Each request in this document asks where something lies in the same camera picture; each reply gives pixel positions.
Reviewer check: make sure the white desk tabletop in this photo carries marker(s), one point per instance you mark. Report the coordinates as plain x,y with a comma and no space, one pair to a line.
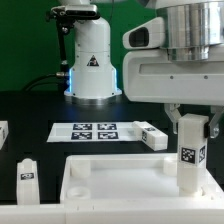
147,180

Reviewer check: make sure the white marker base plate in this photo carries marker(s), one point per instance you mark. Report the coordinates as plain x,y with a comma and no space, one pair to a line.
91,132

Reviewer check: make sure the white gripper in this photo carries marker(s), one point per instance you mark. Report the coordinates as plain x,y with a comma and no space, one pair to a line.
148,76

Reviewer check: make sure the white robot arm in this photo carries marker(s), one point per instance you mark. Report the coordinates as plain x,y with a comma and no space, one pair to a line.
176,58

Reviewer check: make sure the white L-shaped fence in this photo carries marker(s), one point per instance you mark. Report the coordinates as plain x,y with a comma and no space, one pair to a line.
99,213

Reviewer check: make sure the black camera on stand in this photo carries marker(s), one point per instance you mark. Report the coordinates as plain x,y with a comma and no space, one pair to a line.
65,17

